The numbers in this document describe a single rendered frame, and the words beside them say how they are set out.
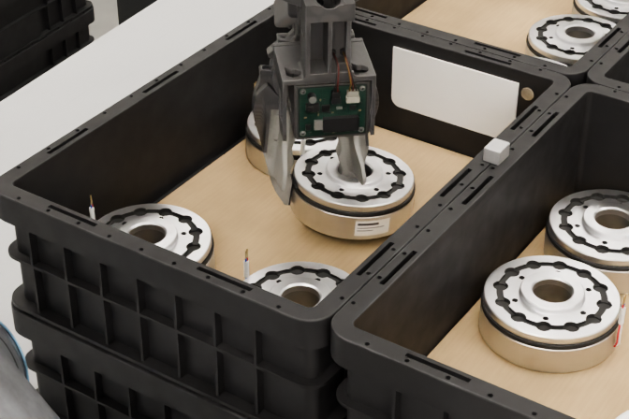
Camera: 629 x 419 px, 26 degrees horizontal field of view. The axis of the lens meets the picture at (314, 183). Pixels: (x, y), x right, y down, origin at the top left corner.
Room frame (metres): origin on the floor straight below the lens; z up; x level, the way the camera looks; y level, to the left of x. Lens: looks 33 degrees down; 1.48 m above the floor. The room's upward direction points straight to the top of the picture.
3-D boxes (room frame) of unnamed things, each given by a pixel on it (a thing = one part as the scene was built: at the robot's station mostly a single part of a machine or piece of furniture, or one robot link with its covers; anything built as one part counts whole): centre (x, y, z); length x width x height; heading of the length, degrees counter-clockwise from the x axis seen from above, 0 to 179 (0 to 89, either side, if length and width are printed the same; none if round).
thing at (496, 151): (0.89, -0.14, 0.94); 0.02 x 0.01 x 0.01; 146
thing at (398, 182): (0.96, -0.03, 0.87); 0.10 x 0.10 x 0.01
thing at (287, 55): (0.93, 0.00, 1.00); 0.09 x 0.08 x 0.12; 8
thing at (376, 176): (0.96, -0.03, 0.87); 0.05 x 0.05 x 0.01
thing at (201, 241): (0.87, 0.13, 0.86); 0.10 x 0.10 x 0.01
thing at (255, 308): (0.93, 0.01, 0.92); 0.40 x 0.30 x 0.02; 146
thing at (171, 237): (0.87, 0.13, 0.86); 0.05 x 0.05 x 0.01
